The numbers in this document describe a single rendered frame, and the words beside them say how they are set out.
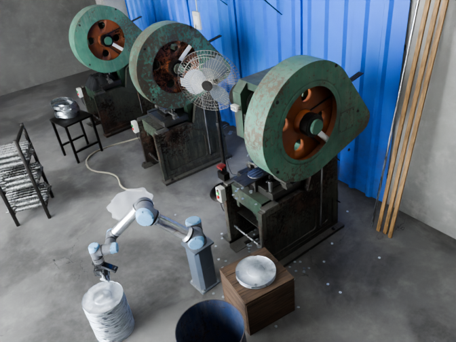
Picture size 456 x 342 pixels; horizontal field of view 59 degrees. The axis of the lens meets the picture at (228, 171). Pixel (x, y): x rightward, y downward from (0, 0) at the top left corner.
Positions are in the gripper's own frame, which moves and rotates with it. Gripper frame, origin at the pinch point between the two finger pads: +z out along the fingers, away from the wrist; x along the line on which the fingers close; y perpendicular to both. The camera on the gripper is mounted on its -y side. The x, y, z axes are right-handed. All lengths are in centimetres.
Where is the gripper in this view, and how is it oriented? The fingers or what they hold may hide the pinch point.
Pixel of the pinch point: (109, 280)
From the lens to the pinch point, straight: 317.9
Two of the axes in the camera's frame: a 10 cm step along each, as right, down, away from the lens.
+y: -9.9, 0.4, 1.2
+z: 1.0, 8.3, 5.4
